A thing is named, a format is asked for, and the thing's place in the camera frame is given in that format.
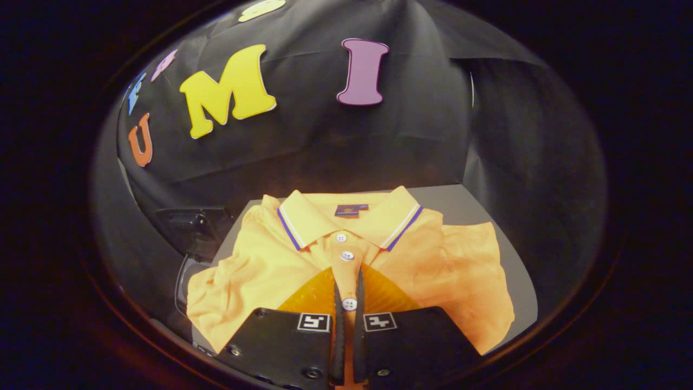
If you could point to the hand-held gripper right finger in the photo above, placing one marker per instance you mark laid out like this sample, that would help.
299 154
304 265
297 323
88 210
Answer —
417 346

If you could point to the dark washing machine lid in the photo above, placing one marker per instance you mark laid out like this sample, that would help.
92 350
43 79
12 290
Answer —
195 227

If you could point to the yellow polo shirt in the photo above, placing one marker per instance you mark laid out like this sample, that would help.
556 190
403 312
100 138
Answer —
260 271

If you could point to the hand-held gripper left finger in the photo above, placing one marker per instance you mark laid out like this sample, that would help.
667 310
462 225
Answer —
281 352

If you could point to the grey cabinet with dark top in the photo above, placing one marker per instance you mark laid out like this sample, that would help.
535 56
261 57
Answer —
465 208

